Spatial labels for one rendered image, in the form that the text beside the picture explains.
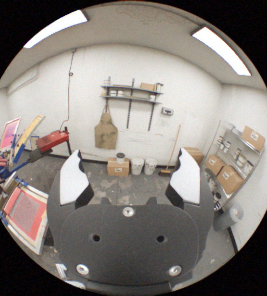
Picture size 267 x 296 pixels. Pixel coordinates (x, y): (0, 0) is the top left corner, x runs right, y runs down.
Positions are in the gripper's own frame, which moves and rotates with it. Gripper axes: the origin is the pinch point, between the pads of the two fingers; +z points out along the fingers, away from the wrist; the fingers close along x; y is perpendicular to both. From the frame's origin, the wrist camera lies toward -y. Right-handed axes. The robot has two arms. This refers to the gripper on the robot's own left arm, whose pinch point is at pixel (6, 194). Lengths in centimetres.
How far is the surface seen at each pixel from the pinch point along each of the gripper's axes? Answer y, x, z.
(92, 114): -200, 40, -27
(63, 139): -126, 12, 1
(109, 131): -193, 83, 9
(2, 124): -155, -415, -38
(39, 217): -3.7, 45.2, 13.5
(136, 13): -98, 109, -191
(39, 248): 22, 58, 10
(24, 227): 15.1, 31.6, 13.6
